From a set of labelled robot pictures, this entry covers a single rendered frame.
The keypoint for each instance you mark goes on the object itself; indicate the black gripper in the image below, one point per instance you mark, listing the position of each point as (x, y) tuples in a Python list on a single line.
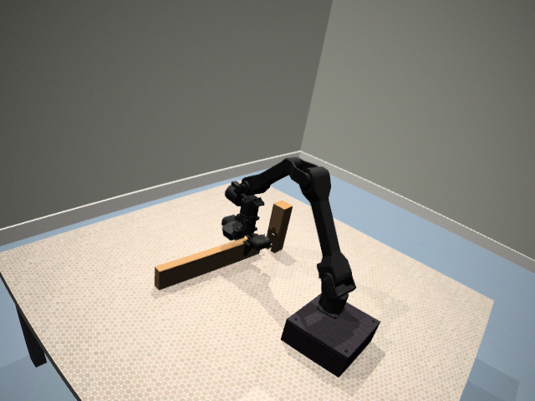
[(254, 241)]

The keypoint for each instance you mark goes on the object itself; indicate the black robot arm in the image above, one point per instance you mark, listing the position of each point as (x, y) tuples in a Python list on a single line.
[(314, 181)]

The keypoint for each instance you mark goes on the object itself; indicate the wooden post with slot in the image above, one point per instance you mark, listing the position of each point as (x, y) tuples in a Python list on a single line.
[(278, 225)]

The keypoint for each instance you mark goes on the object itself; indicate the light brown wooden board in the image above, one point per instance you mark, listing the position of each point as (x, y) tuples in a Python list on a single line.
[(178, 271)]

